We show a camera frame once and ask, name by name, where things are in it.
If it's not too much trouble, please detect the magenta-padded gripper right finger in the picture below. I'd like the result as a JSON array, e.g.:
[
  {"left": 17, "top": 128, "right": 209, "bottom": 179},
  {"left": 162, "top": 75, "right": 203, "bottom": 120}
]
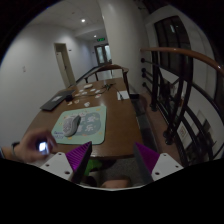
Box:
[{"left": 132, "top": 142, "right": 185, "bottom": 186}]

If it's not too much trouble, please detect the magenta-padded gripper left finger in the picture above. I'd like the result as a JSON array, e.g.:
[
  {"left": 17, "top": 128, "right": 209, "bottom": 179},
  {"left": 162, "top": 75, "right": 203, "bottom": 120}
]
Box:
[{"left": 40, "top": 140, "right": 94, "bottom": 185}]

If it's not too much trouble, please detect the white perforated computer mouse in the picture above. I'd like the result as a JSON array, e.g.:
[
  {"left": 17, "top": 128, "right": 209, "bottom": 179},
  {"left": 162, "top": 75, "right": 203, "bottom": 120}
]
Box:
[{"left": 62, "top": 114, "right": 82, "bottom": 138}]

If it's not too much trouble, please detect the green cartoon-print mouse pad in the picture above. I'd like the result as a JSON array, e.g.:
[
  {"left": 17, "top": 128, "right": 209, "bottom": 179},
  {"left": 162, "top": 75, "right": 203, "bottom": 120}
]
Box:
[{"left": 51, "top": 105, "right": 108, "bottom": 146}]

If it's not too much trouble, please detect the person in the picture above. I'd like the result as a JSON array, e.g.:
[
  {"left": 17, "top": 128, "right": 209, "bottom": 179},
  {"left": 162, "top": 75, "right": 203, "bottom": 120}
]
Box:
[{"left": 0, "top": 128, "right": 133, "bottom": 190}]

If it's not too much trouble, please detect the black closed laptop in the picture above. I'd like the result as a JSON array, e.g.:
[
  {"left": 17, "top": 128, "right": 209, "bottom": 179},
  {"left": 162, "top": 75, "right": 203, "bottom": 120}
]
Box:
[{"left": 39, "top": 89, "right": 76, "bottom": 112}]

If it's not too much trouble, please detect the white booklet with black strip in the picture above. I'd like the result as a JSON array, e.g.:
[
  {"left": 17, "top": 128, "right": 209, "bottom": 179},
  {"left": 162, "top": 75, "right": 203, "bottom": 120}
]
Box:
[{"left": 116, "top": 90, "right": 130, "bottom": 101}]

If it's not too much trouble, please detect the open side door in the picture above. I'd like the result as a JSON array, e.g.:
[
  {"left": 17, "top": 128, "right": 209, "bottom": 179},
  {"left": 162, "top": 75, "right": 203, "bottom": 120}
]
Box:
[{"left": 54, "top": 42, "right": 77, "bottom": 88}]

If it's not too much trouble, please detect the brown wooden armchair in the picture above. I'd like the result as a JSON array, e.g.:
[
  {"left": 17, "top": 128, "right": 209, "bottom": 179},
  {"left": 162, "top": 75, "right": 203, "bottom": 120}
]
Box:
[{"left": 83, "top": 63, "right": 131, "bottom": 96}]

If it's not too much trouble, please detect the glazed double door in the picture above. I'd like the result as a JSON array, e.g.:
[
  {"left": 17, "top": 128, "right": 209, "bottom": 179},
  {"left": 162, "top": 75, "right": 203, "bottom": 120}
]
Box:
[{"left": 94, "top": 43, "right": 113, "bottom": 66}]

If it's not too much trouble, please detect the black railing with wooden handrail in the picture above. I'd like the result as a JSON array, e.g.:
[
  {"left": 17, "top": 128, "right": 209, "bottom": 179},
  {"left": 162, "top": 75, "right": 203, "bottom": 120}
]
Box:
[{"left": 139, "top": 46, "right": 224, "bottom": 168}]

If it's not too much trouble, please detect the dark framed window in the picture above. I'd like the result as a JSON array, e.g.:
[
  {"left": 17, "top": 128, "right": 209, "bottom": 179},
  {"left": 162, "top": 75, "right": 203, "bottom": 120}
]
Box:
[{"left": 154, "top": 16, "right": 195, "bottom": 84}]

